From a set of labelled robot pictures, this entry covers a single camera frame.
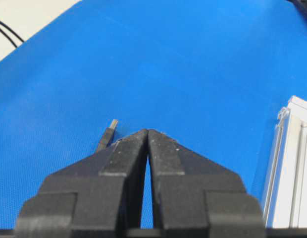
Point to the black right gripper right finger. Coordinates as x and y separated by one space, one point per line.
194 197

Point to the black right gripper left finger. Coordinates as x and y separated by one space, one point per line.
96 197

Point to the blue table mat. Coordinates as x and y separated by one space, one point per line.
212 74

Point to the aluminium extrusion frame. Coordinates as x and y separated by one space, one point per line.
284 199

